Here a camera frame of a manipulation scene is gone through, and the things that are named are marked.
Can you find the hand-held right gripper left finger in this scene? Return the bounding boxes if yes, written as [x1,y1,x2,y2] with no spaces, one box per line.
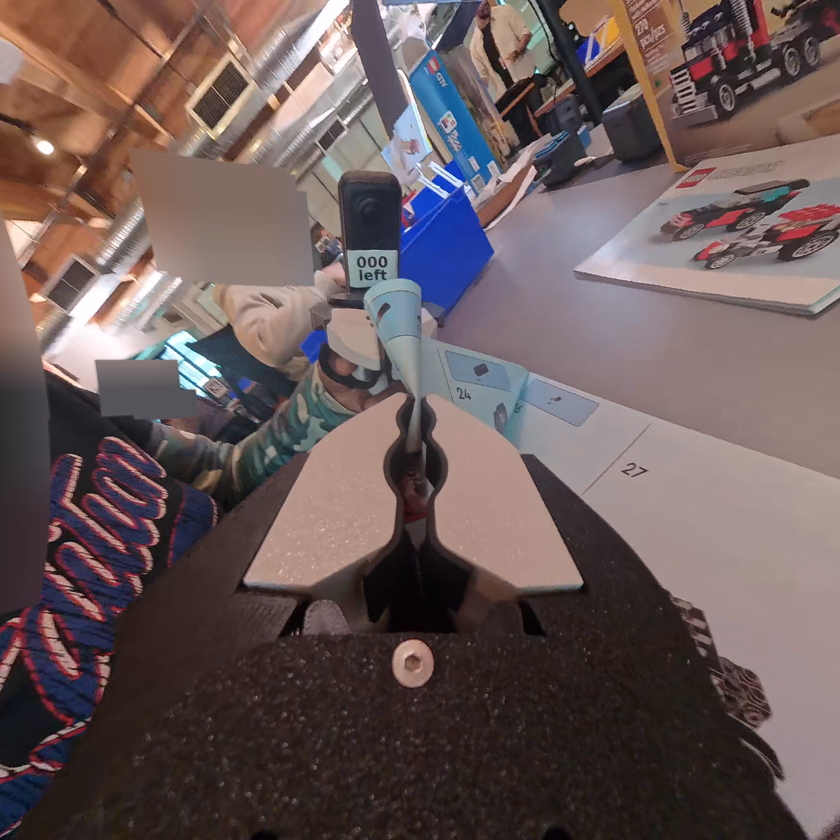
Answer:
[241,392,411,621]

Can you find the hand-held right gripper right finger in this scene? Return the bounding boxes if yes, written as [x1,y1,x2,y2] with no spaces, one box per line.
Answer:
[420,394,585,618]

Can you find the person's left forearm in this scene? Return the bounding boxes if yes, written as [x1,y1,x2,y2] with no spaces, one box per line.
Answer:
[150,377,358,509]

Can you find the person's left hand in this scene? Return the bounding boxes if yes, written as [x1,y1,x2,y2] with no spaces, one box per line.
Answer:
[317,346,389,416]

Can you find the large blue plastic bin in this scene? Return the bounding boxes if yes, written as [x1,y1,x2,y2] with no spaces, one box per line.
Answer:
[399,185,495,319]

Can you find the booklet on white stand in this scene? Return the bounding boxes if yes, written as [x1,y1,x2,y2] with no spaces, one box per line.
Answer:
[381,108,435,193]

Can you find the tall blue toy box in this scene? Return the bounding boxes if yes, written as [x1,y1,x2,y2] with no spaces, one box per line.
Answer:
[409,51,503,191]

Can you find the black charger with blue top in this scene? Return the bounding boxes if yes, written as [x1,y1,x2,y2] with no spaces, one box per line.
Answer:
[533,129,589,186]

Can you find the black light stand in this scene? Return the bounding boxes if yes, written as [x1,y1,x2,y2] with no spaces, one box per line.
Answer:
[535,0,603,126]

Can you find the dark grey cube device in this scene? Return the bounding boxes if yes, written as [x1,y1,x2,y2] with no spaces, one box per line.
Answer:
[601,84,662,163]

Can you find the car cover instruction booklet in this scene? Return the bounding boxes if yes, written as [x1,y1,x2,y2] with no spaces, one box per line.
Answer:
[574,157,840,317]

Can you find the helicopter picture toy box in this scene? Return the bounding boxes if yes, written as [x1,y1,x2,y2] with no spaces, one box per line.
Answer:
[610,0,840,173]

